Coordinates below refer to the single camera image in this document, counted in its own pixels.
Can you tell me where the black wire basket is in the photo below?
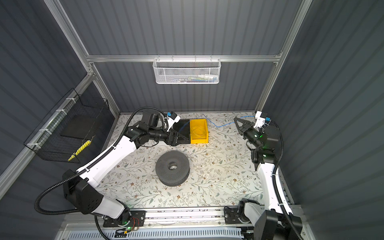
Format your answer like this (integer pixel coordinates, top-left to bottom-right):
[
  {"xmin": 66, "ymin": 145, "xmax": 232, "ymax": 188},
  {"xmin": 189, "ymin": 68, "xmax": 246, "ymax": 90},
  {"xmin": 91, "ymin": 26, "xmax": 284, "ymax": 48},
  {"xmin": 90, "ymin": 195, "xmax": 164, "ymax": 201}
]
[{"xmin": 24, "ymin": 91, "xmax": 110, "ymax": 164}]

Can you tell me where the black plastic bin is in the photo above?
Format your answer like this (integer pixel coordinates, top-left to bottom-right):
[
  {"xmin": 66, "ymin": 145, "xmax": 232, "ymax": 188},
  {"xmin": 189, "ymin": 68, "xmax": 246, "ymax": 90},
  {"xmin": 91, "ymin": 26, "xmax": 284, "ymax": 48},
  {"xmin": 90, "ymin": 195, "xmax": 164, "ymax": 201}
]
[{"xmin": 173, "ymin": 119, "xmax": 190, "ymax": 132}]

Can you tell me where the yellow plastic bin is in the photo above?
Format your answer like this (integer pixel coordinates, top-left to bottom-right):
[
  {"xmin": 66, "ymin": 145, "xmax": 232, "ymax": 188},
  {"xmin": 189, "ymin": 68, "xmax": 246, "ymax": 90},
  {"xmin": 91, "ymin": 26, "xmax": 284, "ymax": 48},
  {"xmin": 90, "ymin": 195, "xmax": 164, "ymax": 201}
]
[{"xmin": 190, "ymin": 119, "xmax": 209, "ymax": 144}]

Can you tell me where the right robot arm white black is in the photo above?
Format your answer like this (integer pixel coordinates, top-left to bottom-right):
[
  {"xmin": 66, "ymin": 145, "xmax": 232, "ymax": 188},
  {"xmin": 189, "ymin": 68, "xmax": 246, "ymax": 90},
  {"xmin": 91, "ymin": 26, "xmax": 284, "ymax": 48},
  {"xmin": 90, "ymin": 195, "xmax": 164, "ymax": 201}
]
[{"xmin": 234, "ymin": 118, "xmax": 303, "ymax": 240}]

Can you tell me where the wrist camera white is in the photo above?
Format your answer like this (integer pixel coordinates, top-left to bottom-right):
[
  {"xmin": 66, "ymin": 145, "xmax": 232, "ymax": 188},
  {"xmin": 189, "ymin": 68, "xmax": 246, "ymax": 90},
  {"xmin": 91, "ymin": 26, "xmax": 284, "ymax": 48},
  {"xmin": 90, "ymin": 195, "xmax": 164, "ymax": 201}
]
[
  {"xmin": 254, "ymin": 111, "xmax": 271, "ymax": 131},
  {"xmin": 166, "ymin": 112, "xmax": 181, "ymax": 131}
]

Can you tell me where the left black corrugated hose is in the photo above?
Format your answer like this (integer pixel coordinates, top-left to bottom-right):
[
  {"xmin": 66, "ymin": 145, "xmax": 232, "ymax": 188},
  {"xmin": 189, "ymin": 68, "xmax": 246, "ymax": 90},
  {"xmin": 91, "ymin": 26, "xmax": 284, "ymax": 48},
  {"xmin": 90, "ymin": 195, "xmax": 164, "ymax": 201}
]
[{"xmin": 33, "ymin": 106, "xmax": 167, "ymax": 216}]

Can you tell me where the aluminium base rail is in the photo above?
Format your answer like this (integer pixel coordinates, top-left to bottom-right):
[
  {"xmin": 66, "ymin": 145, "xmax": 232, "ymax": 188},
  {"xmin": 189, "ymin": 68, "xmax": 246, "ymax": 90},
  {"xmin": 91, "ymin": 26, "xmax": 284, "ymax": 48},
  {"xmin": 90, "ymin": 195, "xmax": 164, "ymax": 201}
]
[{"xmin": 64, "ymin": 206, "xmax": 310, "ymax": 232}]

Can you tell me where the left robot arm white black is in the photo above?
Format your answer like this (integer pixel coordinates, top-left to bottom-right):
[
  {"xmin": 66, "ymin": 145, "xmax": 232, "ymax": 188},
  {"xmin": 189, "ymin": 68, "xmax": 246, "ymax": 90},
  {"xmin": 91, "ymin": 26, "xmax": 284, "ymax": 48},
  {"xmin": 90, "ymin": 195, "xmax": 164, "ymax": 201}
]
[{"xmin": 63, "ymin": 108, "xmax": 181, "ymax": 219}]

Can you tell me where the blue cable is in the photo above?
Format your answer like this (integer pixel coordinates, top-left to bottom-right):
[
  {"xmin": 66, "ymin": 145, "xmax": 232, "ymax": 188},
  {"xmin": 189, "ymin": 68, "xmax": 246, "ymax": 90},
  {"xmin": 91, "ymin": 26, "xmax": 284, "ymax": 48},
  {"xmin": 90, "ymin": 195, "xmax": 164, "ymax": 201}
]
[{"xmin": 200, "ymin": 113, "xmax": 256, "ymax": 128}]

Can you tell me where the yellow cable coil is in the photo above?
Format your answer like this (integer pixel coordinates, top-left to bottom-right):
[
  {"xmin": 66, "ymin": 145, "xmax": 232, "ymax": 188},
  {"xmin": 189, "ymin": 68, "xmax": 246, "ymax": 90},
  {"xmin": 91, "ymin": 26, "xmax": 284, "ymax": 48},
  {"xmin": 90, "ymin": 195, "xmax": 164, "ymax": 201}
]
[{"xmin": 192, "ymin": 125, "xmax": 206, "ymax": 139}]

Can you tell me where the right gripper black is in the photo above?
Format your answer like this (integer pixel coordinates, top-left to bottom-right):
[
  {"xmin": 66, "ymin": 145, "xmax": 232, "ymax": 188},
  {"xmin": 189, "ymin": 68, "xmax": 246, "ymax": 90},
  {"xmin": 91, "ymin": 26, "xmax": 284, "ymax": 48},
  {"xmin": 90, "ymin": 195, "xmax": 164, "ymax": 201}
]
[{"xmin": 234, "ymin": 118, "xmax": 262, "ymax": 151}]

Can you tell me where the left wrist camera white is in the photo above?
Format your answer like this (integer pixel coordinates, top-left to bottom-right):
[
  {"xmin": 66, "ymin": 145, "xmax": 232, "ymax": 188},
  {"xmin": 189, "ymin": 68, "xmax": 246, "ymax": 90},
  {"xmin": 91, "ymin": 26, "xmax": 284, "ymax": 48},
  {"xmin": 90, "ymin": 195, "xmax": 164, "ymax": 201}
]
[{"xmin": 166, "ymin": 112, "xmax": 181, "ymax": 131}]

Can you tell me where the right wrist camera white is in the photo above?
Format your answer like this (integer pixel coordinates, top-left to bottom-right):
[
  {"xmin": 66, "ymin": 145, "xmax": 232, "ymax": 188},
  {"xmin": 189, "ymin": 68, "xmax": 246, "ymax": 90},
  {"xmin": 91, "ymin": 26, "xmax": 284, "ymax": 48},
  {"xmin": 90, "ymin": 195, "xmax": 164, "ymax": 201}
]
[{"xmin": 254, "ymin": 111, "xmax": 271, "ymax": 131}]

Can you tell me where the white vented strip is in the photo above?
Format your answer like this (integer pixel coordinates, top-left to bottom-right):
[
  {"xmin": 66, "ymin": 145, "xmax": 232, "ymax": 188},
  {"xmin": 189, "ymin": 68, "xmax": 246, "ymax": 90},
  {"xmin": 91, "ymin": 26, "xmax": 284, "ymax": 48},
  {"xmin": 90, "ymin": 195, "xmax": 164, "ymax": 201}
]
[{"xmin": 67, "ymin": 227, "xmax": 245, "ymax": 240}]

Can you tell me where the white wire mesh basket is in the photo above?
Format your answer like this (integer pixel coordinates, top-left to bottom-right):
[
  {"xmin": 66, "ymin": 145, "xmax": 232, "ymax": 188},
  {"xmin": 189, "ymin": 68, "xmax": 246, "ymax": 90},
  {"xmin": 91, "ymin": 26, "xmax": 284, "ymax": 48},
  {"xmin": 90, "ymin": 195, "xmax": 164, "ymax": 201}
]
[{"xmin": 153, "ymin": 59, "xmax": 222, "ymax": 85}]

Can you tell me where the yellow black item in basket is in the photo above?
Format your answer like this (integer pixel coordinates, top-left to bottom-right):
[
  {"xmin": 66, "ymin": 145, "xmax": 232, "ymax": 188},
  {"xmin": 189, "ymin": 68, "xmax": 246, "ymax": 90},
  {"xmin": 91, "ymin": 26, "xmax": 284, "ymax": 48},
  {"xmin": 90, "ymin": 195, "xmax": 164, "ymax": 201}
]
[{"xmin": 68, "ymin": 140, "xmax": 92, "ymax": 162}]

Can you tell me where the grey perforated spool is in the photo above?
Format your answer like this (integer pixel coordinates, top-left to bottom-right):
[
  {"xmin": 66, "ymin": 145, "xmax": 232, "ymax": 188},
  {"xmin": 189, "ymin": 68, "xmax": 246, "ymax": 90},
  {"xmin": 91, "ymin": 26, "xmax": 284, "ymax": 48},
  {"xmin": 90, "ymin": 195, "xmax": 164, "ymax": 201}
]
[{"xmin": 155, "ymin": 151, "xmax": 190, "ymax": 187}]

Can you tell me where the black pad in basket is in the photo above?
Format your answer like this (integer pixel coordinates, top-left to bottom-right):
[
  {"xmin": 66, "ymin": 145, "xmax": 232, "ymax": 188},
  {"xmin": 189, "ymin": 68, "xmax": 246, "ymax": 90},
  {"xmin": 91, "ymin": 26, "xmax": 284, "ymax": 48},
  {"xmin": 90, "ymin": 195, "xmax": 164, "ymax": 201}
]
[{"xmin": 60, "ymin": 115, "xmax": 97, "ymax": 140}]

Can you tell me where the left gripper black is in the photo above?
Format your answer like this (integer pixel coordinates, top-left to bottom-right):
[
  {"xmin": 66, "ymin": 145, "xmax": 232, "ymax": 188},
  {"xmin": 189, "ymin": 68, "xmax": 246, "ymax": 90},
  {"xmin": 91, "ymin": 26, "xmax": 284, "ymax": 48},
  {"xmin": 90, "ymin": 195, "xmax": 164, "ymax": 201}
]
[{"xmin": 149, "ymin": 127, "xmax": 188, "ymax": 147}]

